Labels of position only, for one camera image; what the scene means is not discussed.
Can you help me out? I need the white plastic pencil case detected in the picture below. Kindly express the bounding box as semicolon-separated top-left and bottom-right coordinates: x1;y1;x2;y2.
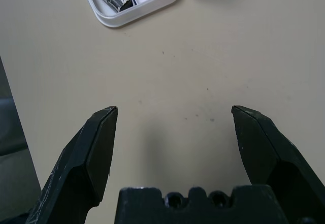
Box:
78;0;181;28

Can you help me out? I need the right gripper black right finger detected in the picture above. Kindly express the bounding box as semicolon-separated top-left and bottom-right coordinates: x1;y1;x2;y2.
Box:
231;105;325;224

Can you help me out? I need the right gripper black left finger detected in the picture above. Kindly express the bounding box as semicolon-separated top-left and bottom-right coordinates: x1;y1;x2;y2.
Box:
25;106;119;224

